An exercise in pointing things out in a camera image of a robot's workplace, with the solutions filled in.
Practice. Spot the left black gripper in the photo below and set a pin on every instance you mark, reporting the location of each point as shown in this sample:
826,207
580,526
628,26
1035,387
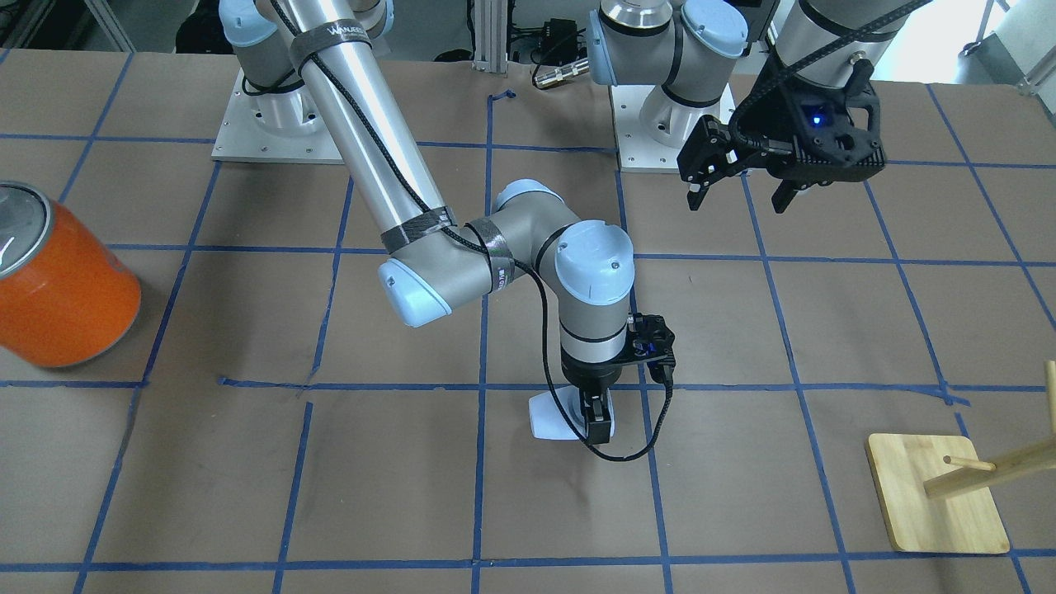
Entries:
773,113

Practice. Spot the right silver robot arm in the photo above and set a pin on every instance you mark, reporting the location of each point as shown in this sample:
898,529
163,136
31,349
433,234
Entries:
324,50

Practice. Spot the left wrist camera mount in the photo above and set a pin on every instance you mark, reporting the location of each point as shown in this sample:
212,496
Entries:
819,133

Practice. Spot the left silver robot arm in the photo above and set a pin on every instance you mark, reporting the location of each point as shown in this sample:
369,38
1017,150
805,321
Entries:
690,48

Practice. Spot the orange can-shaped container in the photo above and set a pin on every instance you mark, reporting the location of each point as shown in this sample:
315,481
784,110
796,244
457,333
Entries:
65,298

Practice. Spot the wooden cup stand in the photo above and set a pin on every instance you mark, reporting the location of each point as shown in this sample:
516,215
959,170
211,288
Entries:
934,491

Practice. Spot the light blue plastic cup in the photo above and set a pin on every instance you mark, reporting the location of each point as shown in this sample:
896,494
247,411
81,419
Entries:
558,419

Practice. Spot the aluminium frame post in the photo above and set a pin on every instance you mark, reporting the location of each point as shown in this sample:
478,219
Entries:
490,36

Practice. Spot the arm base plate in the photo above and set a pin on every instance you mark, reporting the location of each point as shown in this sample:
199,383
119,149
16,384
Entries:
651,128
281,128

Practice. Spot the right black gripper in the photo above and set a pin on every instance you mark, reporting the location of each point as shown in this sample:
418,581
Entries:
588,377

